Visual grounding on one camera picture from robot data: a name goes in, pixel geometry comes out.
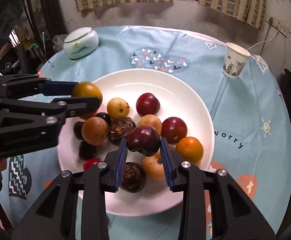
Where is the printed paper cup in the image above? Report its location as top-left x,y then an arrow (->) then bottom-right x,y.
222,42 -> 250,79

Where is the brown textured fruit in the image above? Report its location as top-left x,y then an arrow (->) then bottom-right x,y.
121,162 -> 146,193
108,117 -> 136,146

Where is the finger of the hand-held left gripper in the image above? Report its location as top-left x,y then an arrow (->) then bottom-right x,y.
0,96 -> 103,137
0,74 -> 80,98

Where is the white plate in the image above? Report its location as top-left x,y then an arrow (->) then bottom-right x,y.
57,69 -> 215,216

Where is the pale yellow fruit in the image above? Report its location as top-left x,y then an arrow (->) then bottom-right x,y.
107,98 -> 130,119

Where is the tan round fruit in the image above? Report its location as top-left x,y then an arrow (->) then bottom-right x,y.
81,117 -> 109,146

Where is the clear plastic bag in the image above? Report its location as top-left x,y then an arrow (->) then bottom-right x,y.
52,34 -> 69,53

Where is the red cherry tomato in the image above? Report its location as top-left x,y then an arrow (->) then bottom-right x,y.
83,158 -> 101,171

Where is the orange yellow tomato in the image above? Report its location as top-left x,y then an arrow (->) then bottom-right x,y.
175,136 -> 204,164

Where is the white wall socket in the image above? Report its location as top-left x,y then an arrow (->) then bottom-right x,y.
268,17 -> 291,35

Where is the tan fruit with hole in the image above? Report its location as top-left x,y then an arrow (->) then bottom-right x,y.
138,114 -> 162,130

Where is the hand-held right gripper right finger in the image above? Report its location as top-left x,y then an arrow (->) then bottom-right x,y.
160,137 -> 276,240

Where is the dark wooden cabinet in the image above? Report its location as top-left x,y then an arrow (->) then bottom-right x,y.
25,0 -> 69,53

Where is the white power cable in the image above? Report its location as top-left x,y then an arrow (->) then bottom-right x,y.
247,29 -> 280,55

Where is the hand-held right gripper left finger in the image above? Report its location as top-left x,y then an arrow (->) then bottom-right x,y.
12,139 -> 128,240

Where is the pale green lidded ceramic jar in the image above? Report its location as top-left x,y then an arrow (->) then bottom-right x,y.
63,27 -> 99,60

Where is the blue printed tablecloth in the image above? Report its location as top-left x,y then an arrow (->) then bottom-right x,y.
8,25 -> 291,240

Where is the yellow green tomato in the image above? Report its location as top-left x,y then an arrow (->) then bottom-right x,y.
71,82 -> 103,105

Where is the beige striped fruit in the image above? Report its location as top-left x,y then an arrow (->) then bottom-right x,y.
142,155 -> 166,180

